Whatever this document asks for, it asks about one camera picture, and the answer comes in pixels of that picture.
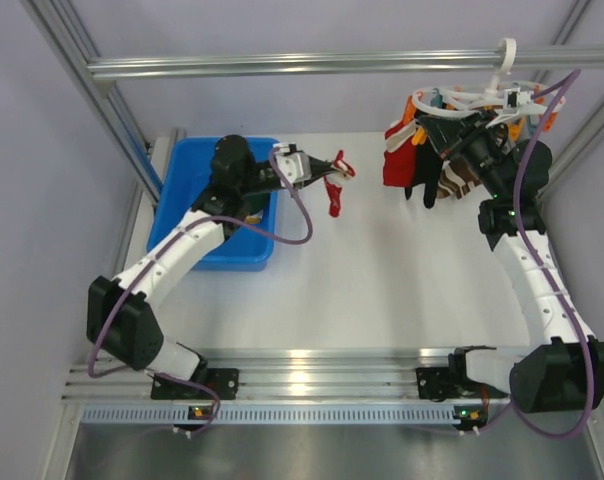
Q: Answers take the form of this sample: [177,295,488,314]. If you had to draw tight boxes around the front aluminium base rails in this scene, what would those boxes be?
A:
[61,347,548,404]

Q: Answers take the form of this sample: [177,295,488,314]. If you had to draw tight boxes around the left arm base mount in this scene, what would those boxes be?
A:
[150,368,240,401]

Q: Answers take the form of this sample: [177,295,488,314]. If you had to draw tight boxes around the green tree sock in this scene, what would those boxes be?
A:
[245,193,270,224]

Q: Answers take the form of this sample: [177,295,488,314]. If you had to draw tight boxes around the brown patterned sock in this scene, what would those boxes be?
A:
[436,159,481,200]

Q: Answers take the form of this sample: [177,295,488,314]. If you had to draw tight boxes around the red santa sock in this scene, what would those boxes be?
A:
[383,121,417,188]

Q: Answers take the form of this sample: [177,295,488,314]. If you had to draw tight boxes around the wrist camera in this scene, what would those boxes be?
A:
[487,88,546,128]
[273,143,311,185]

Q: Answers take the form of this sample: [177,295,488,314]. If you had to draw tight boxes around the yellow orange clothes peg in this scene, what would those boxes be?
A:
[411,126,428,146]

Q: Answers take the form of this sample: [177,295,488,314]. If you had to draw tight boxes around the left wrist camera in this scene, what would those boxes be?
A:
[273,143,311,185]

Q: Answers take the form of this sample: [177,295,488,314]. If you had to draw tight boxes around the blue plastic bin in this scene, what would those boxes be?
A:
[146,137,274,272]

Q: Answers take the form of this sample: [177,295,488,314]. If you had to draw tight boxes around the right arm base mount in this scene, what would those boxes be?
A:
[415,367,482,402]

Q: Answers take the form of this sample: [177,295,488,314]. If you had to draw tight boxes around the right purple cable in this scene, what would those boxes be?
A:
[481,69,601,441]

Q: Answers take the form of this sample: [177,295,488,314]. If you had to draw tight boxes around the red snowflake sock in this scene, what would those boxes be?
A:
[323,150,356,218]

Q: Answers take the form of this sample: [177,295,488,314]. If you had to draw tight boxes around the aluminium frame post left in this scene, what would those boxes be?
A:
[22,1,163,205]

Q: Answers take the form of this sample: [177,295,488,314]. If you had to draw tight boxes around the white round clip hanger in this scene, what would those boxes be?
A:
[409,38,566,121]

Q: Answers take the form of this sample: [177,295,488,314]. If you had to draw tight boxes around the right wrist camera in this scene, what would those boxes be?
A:
[487,88,546,128]

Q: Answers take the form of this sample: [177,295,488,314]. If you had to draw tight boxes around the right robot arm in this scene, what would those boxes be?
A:
[417,112,604,413]

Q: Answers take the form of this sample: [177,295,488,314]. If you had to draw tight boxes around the slotted cable duct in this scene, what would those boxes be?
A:
[82,404,486,425]

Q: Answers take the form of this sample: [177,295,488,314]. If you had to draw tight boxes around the black striped sock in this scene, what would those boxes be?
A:
[404,143,443,209]

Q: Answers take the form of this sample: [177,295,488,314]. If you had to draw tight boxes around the short aluminium profile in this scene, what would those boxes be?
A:
[128,128,185,266]

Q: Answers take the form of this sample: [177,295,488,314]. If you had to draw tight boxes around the horizontal aluminium rail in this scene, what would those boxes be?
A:
[88,45,604,82]

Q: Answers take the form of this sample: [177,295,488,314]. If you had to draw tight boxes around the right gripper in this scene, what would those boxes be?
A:
[422,109,507,198]

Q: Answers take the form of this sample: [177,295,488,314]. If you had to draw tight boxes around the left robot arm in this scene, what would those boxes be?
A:
[86,135,355,397]

